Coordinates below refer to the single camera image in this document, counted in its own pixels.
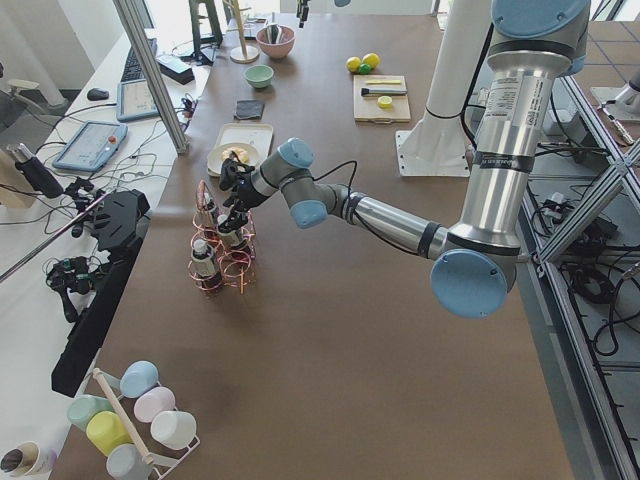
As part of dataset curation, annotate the green lime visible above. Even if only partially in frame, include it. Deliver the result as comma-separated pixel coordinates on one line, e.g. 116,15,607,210
357,63,372,75

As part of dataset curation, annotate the black keyboard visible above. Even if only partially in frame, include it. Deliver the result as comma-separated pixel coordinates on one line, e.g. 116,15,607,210
120,48,145,83

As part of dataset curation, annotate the aluminium frame post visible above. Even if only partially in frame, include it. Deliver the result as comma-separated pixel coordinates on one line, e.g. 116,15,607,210
113,0,188,155

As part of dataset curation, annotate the yellow plastic knife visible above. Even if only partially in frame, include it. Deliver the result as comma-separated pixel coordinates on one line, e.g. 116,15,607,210
365,78,403,85

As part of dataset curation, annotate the blue teach pendant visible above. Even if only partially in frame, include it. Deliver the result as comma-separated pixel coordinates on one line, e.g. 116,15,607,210
116,79,159,123
52,121,128,173

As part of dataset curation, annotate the yellow cup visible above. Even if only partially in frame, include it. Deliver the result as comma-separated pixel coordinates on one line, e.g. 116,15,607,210
86,411,132,457

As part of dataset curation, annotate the half lemon slice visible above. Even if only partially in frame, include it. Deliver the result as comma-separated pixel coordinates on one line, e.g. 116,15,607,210
377,96,393,109

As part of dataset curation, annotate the white cup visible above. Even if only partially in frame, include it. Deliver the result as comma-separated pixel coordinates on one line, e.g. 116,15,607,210
150,410,197,450

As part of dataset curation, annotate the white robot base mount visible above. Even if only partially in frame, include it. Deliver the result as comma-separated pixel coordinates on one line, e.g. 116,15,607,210
396,0,492,178

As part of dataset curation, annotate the white round plate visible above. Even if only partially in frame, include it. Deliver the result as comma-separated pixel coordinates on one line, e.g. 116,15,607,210
207,142,263,177

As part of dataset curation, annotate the yellow lemon lower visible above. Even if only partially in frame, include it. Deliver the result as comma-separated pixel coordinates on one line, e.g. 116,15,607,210
346,56,362,73

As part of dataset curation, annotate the black computer mouse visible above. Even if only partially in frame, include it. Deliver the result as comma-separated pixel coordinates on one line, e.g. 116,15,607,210
86,88,110,101

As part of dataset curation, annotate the blue cup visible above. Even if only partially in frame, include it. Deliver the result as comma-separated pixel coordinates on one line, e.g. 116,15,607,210
120,360,159,398

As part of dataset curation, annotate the blue teach pendant near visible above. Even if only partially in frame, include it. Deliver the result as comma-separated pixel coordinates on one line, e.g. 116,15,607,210
52,121,128,173

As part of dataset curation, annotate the blue teach pendant far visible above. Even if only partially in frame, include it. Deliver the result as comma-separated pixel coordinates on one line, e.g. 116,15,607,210
116,79,159,123

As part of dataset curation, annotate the white wire cup rack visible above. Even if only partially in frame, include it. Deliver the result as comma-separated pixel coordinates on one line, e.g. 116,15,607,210
91,368,200,479

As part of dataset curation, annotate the green bowl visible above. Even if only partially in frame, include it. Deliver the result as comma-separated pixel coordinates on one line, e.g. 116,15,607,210
244,65,274,89

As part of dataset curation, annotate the yellow lemon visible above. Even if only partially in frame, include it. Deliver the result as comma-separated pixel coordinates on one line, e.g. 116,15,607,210
346,56,362,73
362,53,380,69

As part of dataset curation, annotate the copper wire bottle rack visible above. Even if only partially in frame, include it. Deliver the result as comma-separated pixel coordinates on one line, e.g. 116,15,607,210
187,180,256,294

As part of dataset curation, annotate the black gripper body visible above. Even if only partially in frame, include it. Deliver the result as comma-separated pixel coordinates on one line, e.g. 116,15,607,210
219,159,260,209

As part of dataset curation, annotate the cream rectangular tray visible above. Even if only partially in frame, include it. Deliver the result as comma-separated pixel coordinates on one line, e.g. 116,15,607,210
207,123,273,177

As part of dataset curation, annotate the yellow lemon upper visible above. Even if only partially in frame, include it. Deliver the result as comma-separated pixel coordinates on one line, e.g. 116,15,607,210
362,53,380,69

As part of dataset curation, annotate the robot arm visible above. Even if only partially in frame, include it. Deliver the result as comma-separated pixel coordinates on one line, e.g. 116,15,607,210
220,1,590,318

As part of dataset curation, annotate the grey cup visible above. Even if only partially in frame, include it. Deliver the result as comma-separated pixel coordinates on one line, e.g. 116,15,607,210
106,443,153,480

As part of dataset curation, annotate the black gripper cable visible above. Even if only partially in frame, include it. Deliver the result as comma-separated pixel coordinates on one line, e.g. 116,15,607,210
307,159,360,201

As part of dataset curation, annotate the tea bottle in rack front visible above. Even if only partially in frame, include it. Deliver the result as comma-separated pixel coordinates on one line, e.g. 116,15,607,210
191,238,222,291

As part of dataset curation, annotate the wooden mug tree stand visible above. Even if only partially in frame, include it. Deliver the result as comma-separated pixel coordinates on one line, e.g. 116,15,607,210
223,0,260,64

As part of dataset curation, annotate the pink cup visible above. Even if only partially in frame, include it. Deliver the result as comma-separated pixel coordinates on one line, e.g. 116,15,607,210
134,386,176,423

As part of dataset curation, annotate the tea bottle in rack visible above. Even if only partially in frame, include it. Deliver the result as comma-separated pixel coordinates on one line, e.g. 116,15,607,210
202,197,219,228
191,238,222,291

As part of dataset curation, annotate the metal cylinder tool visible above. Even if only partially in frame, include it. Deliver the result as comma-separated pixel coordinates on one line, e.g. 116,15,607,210
360,87,407,97

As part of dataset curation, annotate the grey folded cloth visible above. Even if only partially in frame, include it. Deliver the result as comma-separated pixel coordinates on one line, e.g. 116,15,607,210
234,99,265,120

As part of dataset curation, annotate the wooden cutting board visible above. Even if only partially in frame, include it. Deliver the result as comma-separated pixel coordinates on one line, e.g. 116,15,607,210
353,75,411,123

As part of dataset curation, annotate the pink bowl with ice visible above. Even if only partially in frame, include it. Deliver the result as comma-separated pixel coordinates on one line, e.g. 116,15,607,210
256,24,295,59

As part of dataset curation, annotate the glazed donut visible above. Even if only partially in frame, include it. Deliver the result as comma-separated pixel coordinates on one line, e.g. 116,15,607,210
220,146,250,164

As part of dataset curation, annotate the mint green cup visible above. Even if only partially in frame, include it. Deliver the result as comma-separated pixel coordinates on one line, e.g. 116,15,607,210
66,394,113,431

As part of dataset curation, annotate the tea bottle with white cap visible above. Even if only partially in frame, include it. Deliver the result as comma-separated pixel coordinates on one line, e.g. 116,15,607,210
217,225,246,251

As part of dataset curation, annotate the tea bottle in rack rear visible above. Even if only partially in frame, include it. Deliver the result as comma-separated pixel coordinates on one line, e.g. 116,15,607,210
202,197,219,228

